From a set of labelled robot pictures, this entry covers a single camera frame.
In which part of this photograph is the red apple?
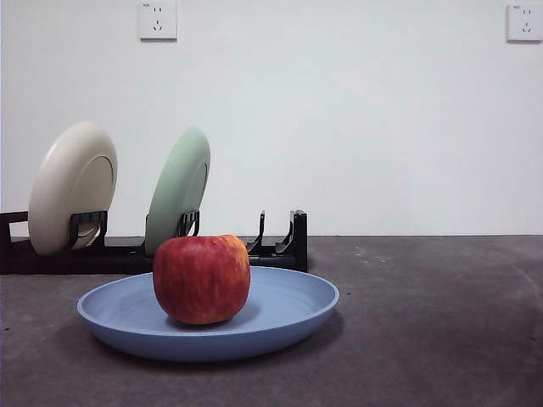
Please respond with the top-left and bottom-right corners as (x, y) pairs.
(152, 233), (252, 326)

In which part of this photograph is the blue plate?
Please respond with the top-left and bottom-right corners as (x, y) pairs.
(76, 265), (341, 363)

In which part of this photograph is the green plate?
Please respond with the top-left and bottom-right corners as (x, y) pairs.
(144, 125), (211, 257)

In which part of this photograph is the black plate rack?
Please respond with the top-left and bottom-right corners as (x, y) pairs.
(0, 209), (309, 276)

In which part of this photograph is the cream plate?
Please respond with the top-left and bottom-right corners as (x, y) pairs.
(27, 121), (119, 256)

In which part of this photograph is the white wall socket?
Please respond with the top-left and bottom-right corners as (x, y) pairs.
(506, 3), (543, 43)
(139, 1), (178, 42)

